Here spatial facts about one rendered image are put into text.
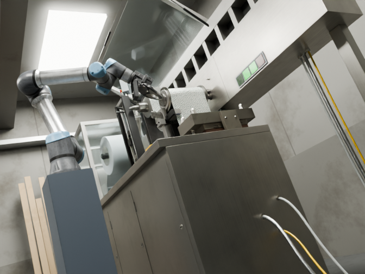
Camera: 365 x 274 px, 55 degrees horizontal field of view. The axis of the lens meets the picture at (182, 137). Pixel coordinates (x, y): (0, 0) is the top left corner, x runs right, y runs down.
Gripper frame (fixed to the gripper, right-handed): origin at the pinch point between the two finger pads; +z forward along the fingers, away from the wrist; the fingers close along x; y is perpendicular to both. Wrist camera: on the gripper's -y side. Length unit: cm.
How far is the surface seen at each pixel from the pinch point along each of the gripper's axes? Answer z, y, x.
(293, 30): 32, 19, -70
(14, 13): -129, 77, 101
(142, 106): -4.7, 6.2, 24.0
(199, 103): 21.5, 8.8, -4.3
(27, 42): -138, 124, 195
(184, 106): 14.1, 1.4, -4.2
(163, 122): 8.1, -10.3, 3.1
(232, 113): 34.4, -4.0, -26.0
